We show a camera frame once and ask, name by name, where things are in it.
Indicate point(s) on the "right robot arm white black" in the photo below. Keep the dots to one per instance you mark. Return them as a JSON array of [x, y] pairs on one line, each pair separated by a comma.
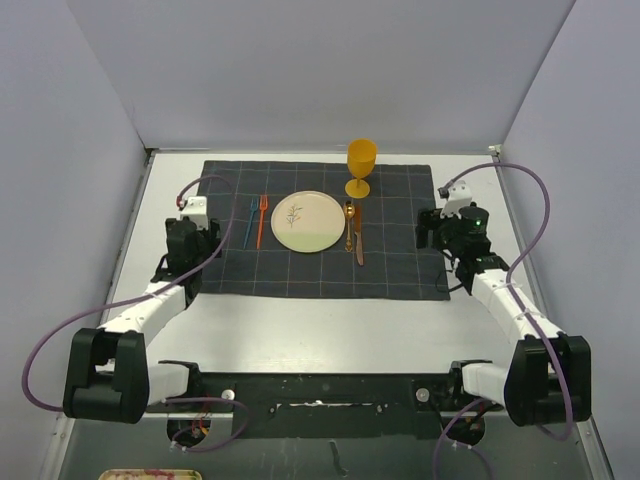
[[548, 380]]

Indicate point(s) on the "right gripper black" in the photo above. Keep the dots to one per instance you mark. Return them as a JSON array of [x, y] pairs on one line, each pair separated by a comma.
[[430, 220]]

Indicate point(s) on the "orange plastic fork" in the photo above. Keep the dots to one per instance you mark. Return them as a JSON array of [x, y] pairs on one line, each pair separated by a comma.
[[263, 207]]

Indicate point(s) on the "orange plastic cup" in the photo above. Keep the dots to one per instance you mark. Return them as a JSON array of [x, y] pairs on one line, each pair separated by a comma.
[[361, 157]]

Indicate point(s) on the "gold metal spoon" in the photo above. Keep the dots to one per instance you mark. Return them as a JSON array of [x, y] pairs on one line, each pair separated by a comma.
[[349, 213]]

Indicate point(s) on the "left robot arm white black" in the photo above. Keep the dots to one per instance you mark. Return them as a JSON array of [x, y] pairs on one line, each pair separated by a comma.
[[109, 377]]

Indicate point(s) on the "copper metal knife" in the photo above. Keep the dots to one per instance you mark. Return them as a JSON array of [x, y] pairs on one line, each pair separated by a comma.
[[358, 235]]

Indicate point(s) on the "beige plate with plant motif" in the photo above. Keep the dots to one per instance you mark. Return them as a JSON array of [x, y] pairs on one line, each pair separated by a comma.
[[308, 222]]

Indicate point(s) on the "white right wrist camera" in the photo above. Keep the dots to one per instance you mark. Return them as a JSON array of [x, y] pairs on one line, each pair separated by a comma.
[[456, 195]]

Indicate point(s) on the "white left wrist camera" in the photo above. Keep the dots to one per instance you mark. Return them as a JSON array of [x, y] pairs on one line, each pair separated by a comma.
[[194, 209]]

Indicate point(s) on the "floral tray edge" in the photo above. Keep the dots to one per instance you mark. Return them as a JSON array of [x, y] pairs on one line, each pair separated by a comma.
[[150, 474]]

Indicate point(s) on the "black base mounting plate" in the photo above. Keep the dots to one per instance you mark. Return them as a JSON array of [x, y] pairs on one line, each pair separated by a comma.
[[316, 406]]

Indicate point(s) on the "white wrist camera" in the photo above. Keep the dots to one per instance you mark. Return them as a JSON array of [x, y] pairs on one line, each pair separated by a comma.
[[194, 209], [456, 195]]

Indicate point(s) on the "dark grey checked cloth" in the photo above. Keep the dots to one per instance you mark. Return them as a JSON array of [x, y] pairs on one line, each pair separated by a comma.
[[393, 267]]

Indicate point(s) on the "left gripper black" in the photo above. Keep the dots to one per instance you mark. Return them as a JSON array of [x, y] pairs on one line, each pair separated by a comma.
[[210, 238]]

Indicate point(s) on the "blue plastic fork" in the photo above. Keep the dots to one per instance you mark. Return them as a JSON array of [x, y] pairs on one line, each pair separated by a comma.
[[253, 209]]

